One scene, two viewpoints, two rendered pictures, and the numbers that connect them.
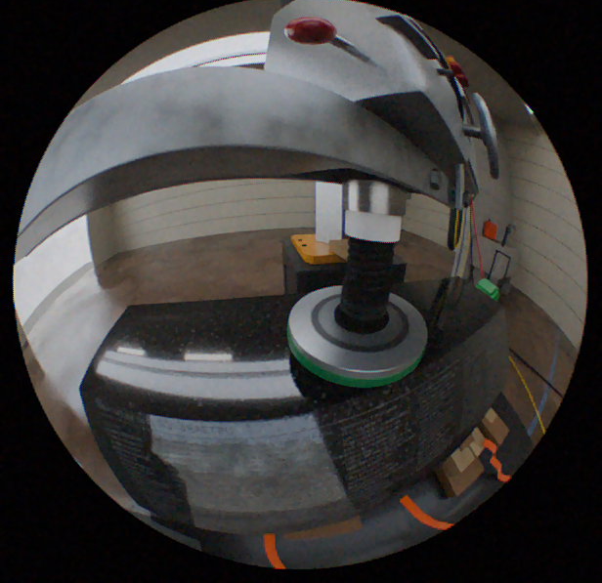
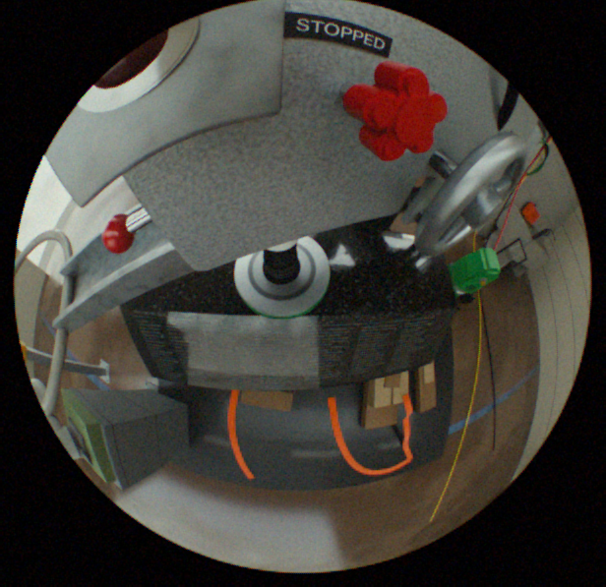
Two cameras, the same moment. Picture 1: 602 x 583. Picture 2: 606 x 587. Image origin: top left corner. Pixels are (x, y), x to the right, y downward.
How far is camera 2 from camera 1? 26 cm
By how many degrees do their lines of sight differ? 42
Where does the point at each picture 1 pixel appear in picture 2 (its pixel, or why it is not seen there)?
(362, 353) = (263, 297)
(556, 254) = (578, 308)
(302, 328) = (241, 267)
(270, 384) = (223, 293)
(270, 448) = (218, 329)
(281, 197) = not seen: hidden behind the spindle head
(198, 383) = (190, 289)
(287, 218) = not seen: hidden behind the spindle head
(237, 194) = not seen: hidden behind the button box
